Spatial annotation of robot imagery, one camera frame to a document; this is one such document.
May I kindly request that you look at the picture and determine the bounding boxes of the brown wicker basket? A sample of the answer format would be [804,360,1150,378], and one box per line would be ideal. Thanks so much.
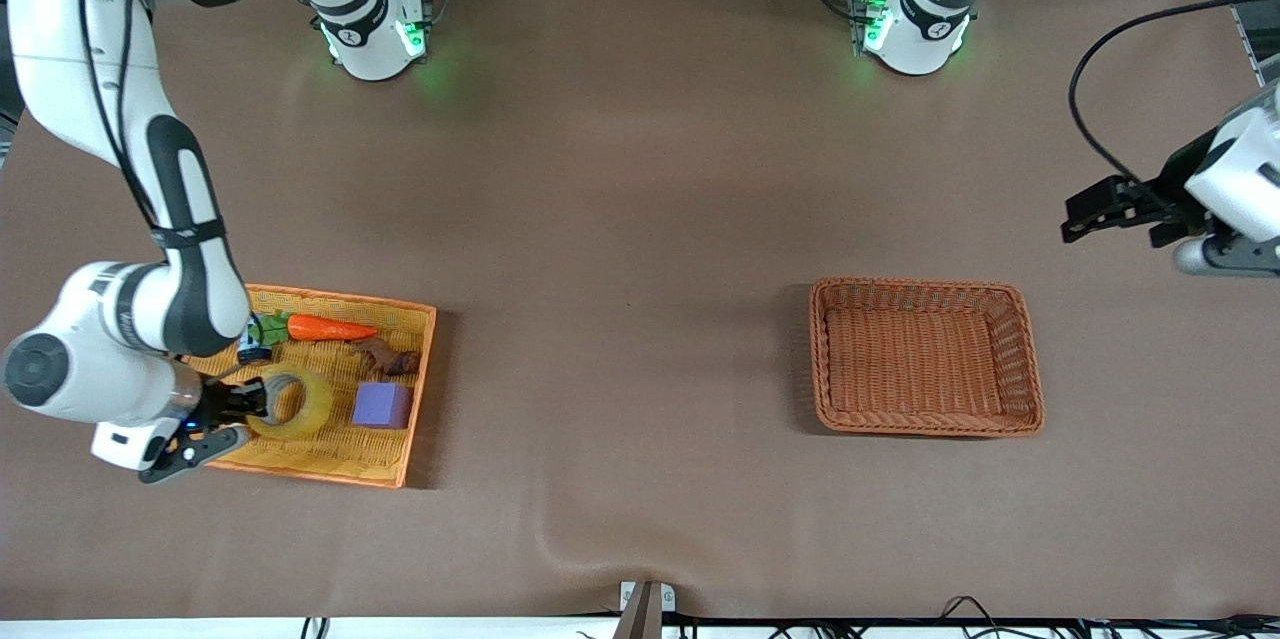
[808,277,1046,438]

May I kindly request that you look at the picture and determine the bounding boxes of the orange rimmed yellow wicker basket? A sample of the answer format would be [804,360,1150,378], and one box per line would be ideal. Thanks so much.
[185,284,438,490]

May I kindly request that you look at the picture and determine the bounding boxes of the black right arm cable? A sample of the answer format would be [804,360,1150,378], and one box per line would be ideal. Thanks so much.
[40,0,216,250]

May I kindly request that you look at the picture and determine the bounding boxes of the clear yellowish tape roll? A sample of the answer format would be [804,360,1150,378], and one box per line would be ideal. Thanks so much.
[245,364,334,440]

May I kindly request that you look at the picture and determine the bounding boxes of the purple foam cube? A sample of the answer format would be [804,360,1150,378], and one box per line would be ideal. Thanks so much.
[351,381,413,431]

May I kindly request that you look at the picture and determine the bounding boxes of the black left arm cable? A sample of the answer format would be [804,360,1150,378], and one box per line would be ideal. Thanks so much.
[1068,0,1276,187]

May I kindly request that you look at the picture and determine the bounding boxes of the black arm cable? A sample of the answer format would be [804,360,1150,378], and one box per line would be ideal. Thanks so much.
[1068,0,1276,187]
[40,0,216,250]

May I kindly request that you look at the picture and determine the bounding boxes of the metal table bracket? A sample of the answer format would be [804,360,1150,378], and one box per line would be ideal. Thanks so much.
[618,579,677,639]

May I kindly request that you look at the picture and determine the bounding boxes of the orange toy carrot green leaves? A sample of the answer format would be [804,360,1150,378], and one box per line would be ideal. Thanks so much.
[250,311,379,348]

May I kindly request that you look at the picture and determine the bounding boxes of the brown toy lion figure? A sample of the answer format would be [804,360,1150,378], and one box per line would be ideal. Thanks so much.
[350,337,421,380]

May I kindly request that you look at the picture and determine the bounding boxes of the black cables under table edge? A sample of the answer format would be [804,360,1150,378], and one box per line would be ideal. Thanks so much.
[940,597,1280,639]

